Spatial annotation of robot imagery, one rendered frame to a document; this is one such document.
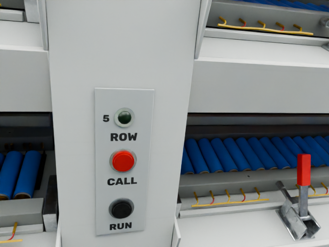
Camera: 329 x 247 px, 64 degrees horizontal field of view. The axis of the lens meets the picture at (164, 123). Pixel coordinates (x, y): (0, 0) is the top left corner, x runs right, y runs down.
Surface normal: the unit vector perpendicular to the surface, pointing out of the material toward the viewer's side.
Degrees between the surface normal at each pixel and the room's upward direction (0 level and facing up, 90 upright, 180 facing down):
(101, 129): 90
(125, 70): 90
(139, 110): 90
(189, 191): 106
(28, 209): 15
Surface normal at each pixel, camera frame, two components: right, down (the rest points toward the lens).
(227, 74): 0.20, 0.60
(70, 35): 0.23, 0.36
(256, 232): 0.15, -0.80
